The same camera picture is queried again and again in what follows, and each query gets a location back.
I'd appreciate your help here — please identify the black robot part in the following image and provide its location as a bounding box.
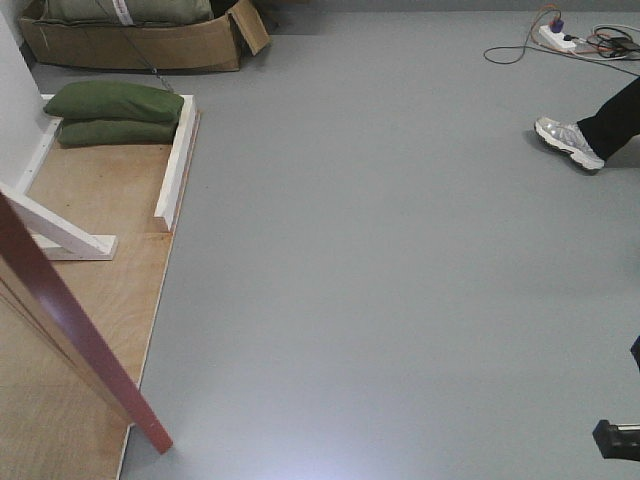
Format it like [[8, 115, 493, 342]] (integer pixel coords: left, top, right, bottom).
[[592, 419, 640, 462]]

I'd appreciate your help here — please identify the black trouser leg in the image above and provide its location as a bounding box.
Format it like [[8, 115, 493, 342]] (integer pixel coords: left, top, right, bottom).
[[577, 78, 639, 161]]

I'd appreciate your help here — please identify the steel guy wire with turnbuckle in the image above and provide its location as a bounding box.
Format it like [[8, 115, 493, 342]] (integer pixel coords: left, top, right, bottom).
[[97, 0, 176, 94]]

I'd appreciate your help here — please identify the bottom green sandbag far end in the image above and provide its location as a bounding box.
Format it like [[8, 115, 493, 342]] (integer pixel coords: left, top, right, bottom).
[[57, 119, 177, 147]]

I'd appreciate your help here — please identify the white and silver sneaker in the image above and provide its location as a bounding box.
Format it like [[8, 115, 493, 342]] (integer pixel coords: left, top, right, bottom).
[[534, 117, 605, 172]]

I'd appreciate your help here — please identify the black cable loop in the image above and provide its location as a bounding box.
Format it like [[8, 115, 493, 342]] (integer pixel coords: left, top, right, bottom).
[[482, 9, 546, 66]]

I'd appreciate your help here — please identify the brown cardboard box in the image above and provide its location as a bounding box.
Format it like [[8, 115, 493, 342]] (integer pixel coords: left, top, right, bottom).
[[19, 1, 270, 72]]

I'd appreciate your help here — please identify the top green sandbag far end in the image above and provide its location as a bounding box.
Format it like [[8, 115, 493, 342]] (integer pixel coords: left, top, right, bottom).
[[43, 80, 184, 123]]

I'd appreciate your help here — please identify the plywood base platform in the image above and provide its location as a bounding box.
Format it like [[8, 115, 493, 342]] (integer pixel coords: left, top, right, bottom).
[[0, 109, 202, 480]]

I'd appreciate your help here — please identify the white power strip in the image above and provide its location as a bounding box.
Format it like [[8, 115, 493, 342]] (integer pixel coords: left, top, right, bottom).
[[538, 25, 576, 52]]

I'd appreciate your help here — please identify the brown wooden door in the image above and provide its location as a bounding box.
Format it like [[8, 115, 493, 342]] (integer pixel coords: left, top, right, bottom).
[[1, 197, 173, 454]]

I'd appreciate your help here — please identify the olive green bag in box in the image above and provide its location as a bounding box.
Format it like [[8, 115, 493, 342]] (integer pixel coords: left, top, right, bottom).
[[42, 0, 214, 26]]

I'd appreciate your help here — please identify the green sandbag end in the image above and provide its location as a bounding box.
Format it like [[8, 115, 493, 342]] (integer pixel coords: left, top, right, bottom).
[[43, 80, 184, 123], [57, 119, 177, 147]]

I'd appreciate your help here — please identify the white wooden door frame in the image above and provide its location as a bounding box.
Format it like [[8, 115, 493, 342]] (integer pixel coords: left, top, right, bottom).
[[1, 20, 199, 261]]

